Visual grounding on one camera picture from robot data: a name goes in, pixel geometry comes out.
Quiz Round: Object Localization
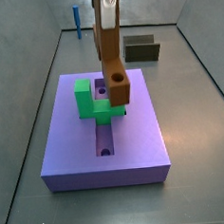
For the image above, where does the blue round peg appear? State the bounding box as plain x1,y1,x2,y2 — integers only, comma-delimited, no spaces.
72,5,82,39

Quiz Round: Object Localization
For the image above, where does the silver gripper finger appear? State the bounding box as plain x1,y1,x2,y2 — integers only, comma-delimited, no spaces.
100,0,117,29

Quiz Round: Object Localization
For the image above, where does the brown T-shaped block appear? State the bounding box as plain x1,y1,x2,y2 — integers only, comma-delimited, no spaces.
92,0,130,106

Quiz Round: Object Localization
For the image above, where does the purple base block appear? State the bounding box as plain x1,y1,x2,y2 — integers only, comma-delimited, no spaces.
41,69,171,192

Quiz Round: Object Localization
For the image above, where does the green U-shaped block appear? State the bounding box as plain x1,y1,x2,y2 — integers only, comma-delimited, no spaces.
74,79,126,125

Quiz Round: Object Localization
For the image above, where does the black angle bracket fixture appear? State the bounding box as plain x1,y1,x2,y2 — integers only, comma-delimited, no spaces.
122,34,160,63

